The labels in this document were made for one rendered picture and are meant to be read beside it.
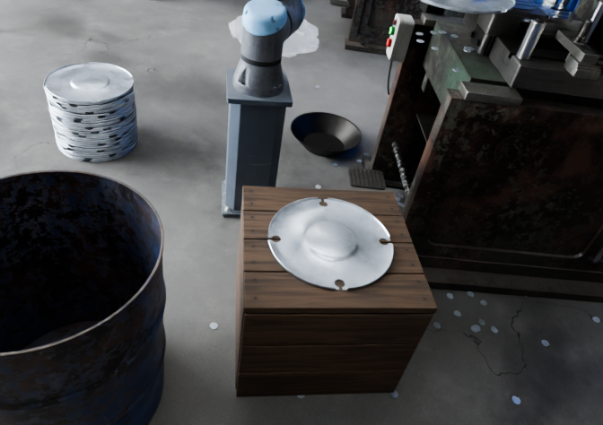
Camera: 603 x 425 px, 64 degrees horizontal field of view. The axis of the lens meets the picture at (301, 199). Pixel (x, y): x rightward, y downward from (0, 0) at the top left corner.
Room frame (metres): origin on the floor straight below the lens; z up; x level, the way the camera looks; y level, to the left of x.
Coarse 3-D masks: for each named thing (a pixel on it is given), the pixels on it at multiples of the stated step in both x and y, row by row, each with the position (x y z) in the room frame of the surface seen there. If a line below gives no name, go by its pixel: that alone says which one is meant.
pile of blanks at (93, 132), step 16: (48, 96) 1.37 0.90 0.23; (128, 96) 1.47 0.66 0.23; (64, 112) 1.34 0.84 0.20; (80, 112) 1.35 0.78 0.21; (96, 112) 1.36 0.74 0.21; (112, 112) 1.41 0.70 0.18; (128, 112) 1.47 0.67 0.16; (64, 128) 1.35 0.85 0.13; (80, 128) 1.34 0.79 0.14; (96, 128) 1.36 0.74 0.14; (112, 128) 1.39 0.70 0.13; (128, 128) 1.45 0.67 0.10; (64, 144) 1.36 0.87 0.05; (80, 144) 1.34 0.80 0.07; (96, 144) 1.35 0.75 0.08; (112, 144) 1.38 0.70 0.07; (128, 144) 1.44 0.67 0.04; (96, 160) 1.35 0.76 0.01
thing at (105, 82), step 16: (80, 64) 1.60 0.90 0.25; (96, 64) 1.62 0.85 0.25; (48, 80) 1.45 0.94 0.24; (64, 80) 1.47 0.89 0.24; (80, 80) 1.48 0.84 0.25; (96, 80) 1.50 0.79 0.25; (112, 80) 1.53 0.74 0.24; (64, 96) 1.36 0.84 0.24; (80, 96) 1.38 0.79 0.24; (96, 96) 1.40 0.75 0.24; (112, 96) 1.42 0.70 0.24
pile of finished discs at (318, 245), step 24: (288, 216) 0.86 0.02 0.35; (312, 216) 0.87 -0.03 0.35; (336, 216) 0.89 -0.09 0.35; (360, 216) 0.90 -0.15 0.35; (288, 240) 0.78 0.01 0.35; (312, 240) 0.78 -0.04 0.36; (336, 240) 0.80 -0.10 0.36; (360, 240) 0.82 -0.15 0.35; (288, 264) 0.71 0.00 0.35; (312, 264) 0.72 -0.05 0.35; (336, 264) 0.73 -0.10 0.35; (360, 264) 0.74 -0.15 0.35; (384, 264) 0.76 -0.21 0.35; (336, 288) 0.66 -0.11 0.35
